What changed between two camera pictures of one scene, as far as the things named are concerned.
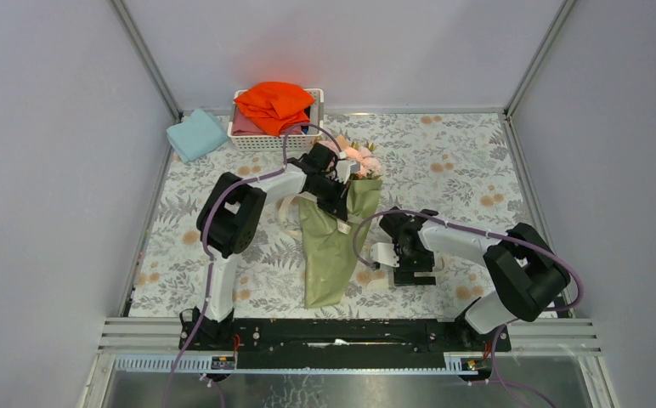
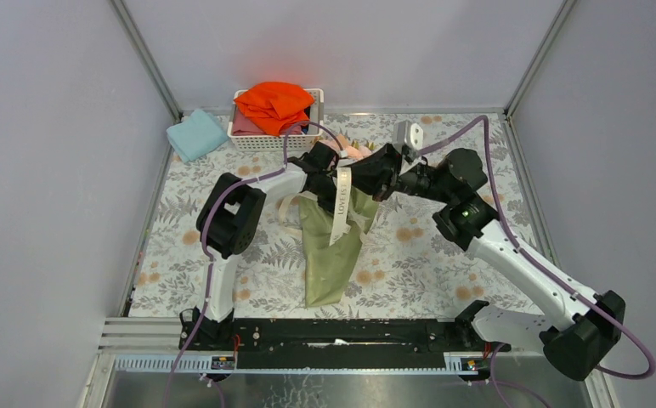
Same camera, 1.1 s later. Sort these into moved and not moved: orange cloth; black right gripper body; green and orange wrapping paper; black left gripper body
Moved: black right gripper body
Not moved: black left gripper body; green and orange wrapping paper; orange cloth
